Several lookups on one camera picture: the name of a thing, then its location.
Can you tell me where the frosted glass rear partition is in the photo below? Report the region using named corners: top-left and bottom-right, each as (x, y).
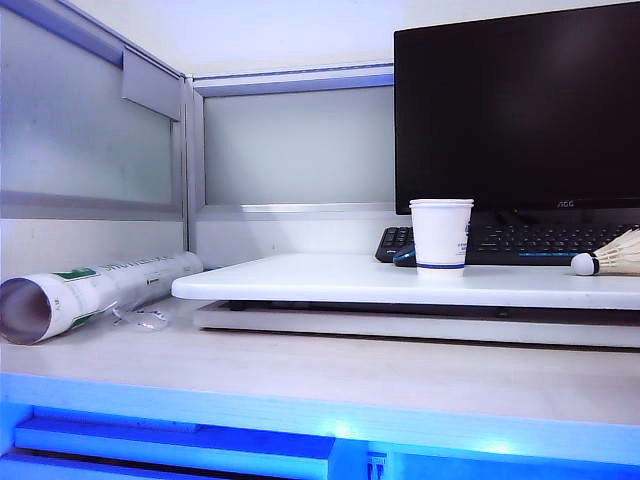
top-left (187, 62), bottom-right (397, 257)

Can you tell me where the white feather shuttlecock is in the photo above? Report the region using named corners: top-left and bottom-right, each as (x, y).
top-left (570, 228), bottom-right (640, 277)

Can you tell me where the white lap desk base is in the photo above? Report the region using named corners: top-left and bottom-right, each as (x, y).
top-left (193, 299), bottom-right (640, 349)

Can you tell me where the grey partition bracket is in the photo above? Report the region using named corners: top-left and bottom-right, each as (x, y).
top-left (121, 49), bottom-right (182, 123)

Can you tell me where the black AOC computer monitor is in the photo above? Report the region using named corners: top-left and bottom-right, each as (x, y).
top-left (393, 2), bottom-right (640, 217)

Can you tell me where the black computer keyboard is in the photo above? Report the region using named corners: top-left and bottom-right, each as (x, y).
top-left (374, 209), bottom-right (640, 267)

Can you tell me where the white cardboard shuttlecock tube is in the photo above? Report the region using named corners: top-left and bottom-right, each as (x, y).
top-left (0, 251), bottom-right (205, 347)

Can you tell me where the white paper cup blue band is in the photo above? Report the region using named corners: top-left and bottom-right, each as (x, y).
top-left (408, 198), bottom-right (475, 278)

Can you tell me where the frosted glass side partition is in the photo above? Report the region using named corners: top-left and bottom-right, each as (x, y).
top-left (0, 0), bottom-right (190, 221)

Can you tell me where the white lap desk board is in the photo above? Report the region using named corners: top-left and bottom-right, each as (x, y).
top-left (171, 252), bottom-right (640, 310)

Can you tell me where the clear plastic wrapper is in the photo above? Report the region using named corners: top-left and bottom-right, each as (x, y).
top-left (112, 305), bottom-right (169, 333)

